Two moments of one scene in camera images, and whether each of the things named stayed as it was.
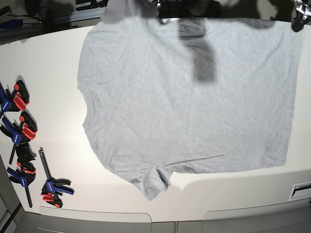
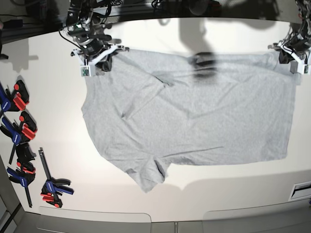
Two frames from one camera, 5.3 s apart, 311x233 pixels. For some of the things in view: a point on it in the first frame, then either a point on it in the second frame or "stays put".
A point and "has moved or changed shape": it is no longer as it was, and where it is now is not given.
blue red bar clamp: [51, 191] stays put
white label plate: [301, 191] stays put
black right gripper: [303, 16] → [285, 58]
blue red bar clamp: [14, 100] stays put
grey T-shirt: [164, 95] has moved or changed shape
